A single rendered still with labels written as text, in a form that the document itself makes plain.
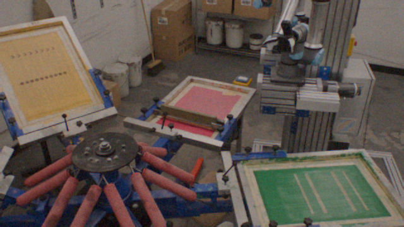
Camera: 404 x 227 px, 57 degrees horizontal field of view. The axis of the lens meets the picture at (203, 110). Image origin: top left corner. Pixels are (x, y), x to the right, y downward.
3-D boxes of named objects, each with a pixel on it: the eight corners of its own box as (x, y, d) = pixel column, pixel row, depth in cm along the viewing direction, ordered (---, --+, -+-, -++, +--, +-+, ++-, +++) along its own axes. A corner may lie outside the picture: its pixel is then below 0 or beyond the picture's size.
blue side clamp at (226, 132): (229, 124, 257) (230, 115, 253) (236, 126, 255) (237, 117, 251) (212, 148, 233) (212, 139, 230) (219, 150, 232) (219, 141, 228)
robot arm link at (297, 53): (286, 52, 221) (288, 34, 215) (304, 57, 215) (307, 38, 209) (281, 57, 215) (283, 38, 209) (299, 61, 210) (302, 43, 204)
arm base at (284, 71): (298, 69, 257) (300, 56, 252) (299, 79, 244) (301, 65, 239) (276, 68, 259) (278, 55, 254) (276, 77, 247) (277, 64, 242)
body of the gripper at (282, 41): (290, 53, 191) (299, 46, 199) (290, 36, 187) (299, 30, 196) (276, 52, 195) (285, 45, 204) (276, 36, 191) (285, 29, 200)
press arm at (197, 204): (344, 197, 207) (347, 189, 204) (350, 205, 202) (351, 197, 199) (117, 214, 197) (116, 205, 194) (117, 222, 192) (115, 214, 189)
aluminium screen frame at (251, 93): (189, 79, 313) (189, 75, 311) (256, 93, 293) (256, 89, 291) (137, 127, 252) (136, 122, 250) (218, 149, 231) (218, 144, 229)
